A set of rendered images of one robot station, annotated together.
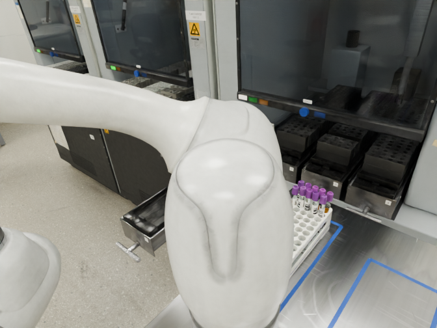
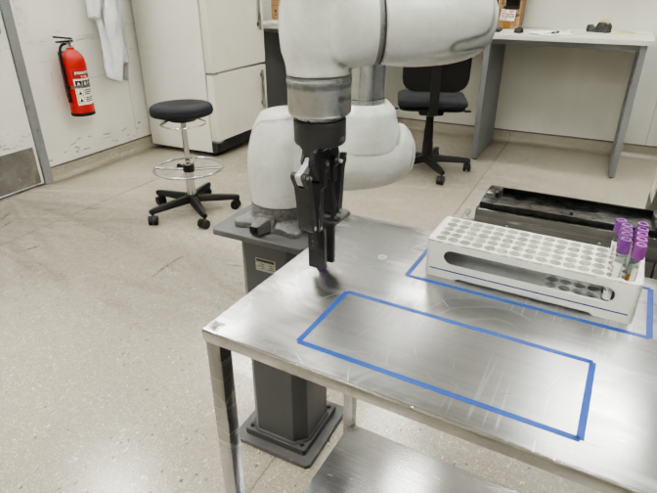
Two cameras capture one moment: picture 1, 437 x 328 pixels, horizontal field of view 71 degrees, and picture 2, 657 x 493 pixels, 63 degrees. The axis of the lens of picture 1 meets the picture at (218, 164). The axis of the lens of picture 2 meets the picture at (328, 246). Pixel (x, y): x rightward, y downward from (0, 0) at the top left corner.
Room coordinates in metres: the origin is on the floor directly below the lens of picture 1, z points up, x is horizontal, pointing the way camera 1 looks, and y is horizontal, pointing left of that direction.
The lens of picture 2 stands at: (0.00, -0.74, 1.24)
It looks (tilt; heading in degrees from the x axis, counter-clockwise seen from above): 27 degrees down; 75
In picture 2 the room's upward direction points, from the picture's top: straight up
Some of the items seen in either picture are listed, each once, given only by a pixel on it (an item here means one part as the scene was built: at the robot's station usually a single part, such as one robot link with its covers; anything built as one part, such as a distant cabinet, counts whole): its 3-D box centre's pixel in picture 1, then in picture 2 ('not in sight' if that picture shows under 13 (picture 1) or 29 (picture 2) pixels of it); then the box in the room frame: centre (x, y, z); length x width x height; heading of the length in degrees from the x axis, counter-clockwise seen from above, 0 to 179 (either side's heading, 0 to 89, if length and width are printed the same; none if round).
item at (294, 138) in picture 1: (291, 140); not in sight; (0.96, -0.27, 0.85); 0.12 x 0.02 x 0.06; 49
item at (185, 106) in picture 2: not in sight; (183, 159); (-0.05, 2.30, 0.32); 0.57 x 0.52 x 0.63; 48
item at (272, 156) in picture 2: not in sight; (284, 154); (0.22, 0.47, 0.87); 0.18 x 0.16 x 0.22; 173
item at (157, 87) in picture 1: (155, 93); not in sight; (1.61, 0.31, 0.83); 0.30 x 0.10 x 0.06; 138
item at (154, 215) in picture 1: (211, 179); (641, 235); (0.86, 0.03, 0.78); 0.73 x 0.14 x 0.09; 138
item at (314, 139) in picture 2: not in sight; (320, 148); (0.19, -0.01, 1.02); 0.08 x 0.07 x 0.09; 46
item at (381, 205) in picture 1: (398, 153); not in sight; (0.93, -0.65, 0.78); 0.73 x 0.14 x 0.09; 138
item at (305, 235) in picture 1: (281, 245); (529, 264); (0.48, -0.13, 0.85); 0.30 x 0.10 x 0.06; 136
